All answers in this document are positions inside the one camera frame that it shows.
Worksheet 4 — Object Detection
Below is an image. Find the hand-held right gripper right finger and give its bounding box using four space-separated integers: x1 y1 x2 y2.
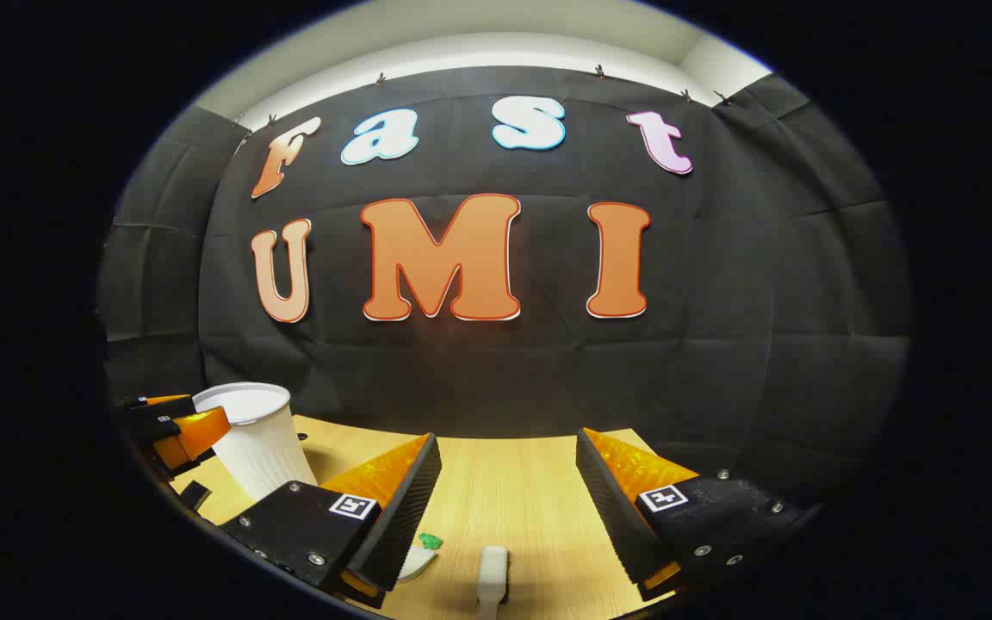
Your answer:
576 428 824 604

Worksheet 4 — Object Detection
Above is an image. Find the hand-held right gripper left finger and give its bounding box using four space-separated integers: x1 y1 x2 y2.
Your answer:
219 433 443 610

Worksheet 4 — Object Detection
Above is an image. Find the white paper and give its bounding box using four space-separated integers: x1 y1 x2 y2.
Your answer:
400 547 439 585

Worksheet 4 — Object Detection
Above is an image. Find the white ribbed garbage bin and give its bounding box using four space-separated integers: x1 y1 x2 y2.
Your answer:
193 382 320 502

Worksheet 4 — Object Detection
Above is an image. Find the small grey broom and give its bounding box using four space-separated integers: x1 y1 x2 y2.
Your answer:
476 545 510 620

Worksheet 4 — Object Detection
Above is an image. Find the wooden desktop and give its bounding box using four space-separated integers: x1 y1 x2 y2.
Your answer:
170 413 678 620

